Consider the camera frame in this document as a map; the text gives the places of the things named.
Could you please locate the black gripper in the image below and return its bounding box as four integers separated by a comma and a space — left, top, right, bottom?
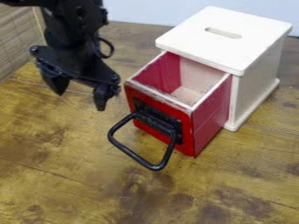
30, 42, 121, 111

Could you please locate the black metal drawer handle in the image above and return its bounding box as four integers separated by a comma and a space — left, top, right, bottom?
107, 98, 183, 172

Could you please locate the red wooden drawer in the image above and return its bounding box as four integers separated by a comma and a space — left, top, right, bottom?
125, 52, 233, 158

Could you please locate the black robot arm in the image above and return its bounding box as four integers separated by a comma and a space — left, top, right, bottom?
0, 0, 121, 111

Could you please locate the white wooden drawer cabinet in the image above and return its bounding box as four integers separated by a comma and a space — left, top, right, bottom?
155, 6, 293, 131

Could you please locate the wooden panel at left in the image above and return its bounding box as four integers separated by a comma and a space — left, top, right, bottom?
0, 3, 46, 83

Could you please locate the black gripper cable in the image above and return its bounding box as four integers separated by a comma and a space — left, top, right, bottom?
93, 36, 117, 60

